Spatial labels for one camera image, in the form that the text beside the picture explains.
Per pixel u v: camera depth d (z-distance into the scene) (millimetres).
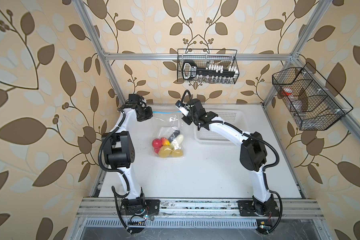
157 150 905
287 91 806
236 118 1050
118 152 524
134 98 751
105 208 766
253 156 524
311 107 742
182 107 778
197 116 699
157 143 879
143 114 824
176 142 865
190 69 825
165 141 912
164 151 866
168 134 945
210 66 808
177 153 866
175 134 920
